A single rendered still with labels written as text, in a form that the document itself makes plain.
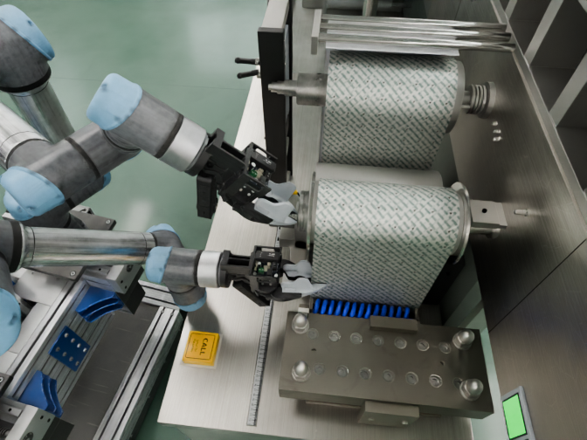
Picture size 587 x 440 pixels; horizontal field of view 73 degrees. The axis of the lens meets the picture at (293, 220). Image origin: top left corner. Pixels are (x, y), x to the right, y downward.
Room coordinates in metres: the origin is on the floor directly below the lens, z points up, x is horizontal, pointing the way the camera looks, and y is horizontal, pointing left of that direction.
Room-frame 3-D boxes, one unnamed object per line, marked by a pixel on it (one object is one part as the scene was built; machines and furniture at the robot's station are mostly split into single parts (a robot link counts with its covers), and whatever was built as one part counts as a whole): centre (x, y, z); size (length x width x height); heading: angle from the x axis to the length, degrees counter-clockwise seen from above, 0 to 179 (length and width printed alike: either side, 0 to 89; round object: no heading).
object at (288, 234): (0.49, 0.00, 1.05); 0.06 x 0.05 x 0.31; 84
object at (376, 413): (0.16, -0.18, 0.96); 0.10 x 0.03 x 0.11; 84
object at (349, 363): (0.26, -0.18, 1.00); 0.40 x 0.16 x 0.06; 84
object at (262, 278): (0.40, 0.08, 1.12); 0.12 x 0.08 x 0.09; 84
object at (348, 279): (0.38, -0.15, 1.11); 0.23 x 0.01 x 0.18; 84
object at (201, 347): (0.32, 0.21, 0.91); 0.07 x 0.07 x 0.02; 84
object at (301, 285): (0.38, -0.02, 1.11); 0.09 x 0.03 x 0.06; 83
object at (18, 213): (0.69, 0.70, 0.98); 0.13 x 0.12 x 0.14; 140
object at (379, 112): (0.57, -0.17, 1.16); 0.39 x 0.23 x 0.51; 174
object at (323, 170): (0.56, -0.17, 1.17); 0.26 x 0.12 x 0.12; 84
